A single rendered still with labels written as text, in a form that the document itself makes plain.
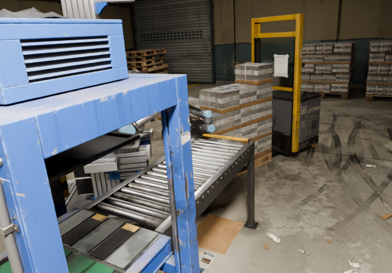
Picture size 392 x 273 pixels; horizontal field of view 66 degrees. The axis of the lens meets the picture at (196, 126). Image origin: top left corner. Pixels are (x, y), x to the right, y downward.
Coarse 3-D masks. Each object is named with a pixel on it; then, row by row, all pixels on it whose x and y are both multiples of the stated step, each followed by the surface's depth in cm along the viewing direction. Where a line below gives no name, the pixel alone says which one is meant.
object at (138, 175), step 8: (200, 136) 276; (160, 160) 227; (144, 168) 215; (152, 168) 216; (136, 176) 203; (120, 184) 193; (112, 192) 184; (96, 200) 176; (104, 200) 177; (88, 208) 168; (96, 208) 172
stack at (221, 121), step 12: (240, 108) 354; (252, 108) 365; (216, 120) 330; (228, 120) 343; (240, 120) 355; (192, 132) 311; (204, 132) 322; (228, 132) 345; (240, 132) 358; (252, 132) 373
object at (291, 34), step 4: (280, 32) 384; (284, 32) 380; (288, 32) 375; (292, 32) 371; (256, 36) 414; (260, 36) 409; (264, 36) 404; (268, 36) 399; (272, 36) 394; (276, 36) 389; (280, 36) 385; (284, 36) 381; (288, 36) 376; (292, 36) 372
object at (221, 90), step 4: (212, 88) 358; (216, 88) 357; (220, 88) 355; (224, 88) 354; (228, 88) 352; (232, 88) 351; (216, 92) 332; (220, 92) 329; (224, 92) 328; (228, 92) 330
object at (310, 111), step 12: (276, 96) 427; (288, 96) 417; (300, 96) 412; (312, 96) 414; (276, 108) 432; (288, 108) 417; (300, 108) 403; (312, 108) 421; (276, 120) 437; (288, 120) 421; (300, 120) 408; (312, 120) 427; (288, 132) 426; (300, 132) 414; (312, 132) 433; (300, 144) 418; (312, 144) 443
